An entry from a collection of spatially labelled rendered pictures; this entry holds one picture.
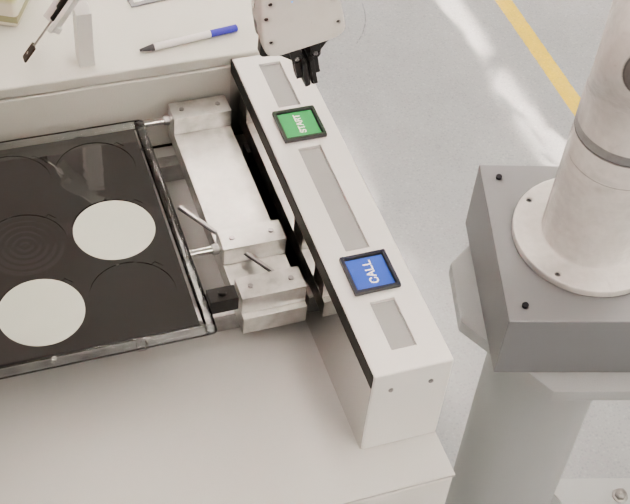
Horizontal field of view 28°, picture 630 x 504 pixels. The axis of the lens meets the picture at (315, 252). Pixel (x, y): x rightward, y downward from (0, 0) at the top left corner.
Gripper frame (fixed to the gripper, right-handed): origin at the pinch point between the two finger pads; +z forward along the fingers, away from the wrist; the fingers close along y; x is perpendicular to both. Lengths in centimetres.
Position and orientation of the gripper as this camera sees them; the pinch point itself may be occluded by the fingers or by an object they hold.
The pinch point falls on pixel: (305, 66)
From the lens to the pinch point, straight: 154.8
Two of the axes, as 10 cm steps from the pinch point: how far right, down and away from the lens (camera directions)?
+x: -3.2, -7.2, 6.2
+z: 1.2, 6.2, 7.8
